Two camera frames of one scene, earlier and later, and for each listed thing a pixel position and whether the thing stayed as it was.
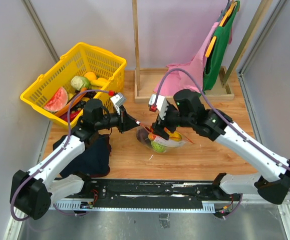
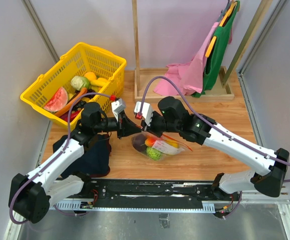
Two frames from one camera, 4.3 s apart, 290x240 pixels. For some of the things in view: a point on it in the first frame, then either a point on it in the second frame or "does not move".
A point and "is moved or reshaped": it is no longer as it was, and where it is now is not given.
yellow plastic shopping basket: x=84 y=58 does not move
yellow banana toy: x=100 y=82 does not move
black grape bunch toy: x=80 y=106 does not move
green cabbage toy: x=78 y=82 does not move
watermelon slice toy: x=57 y=101 does not move
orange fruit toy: x=151 y=137 is moved or reshaped
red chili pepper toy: x=72 y=116 does not move
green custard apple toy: x=158 y=147 → x=153 y=153
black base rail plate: x=153 y=193 does not move
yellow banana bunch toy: x=175 y=136 → x=173 y=143
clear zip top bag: x=155 y=143 is moved or reshaped
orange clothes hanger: x=212 y=43 does not move
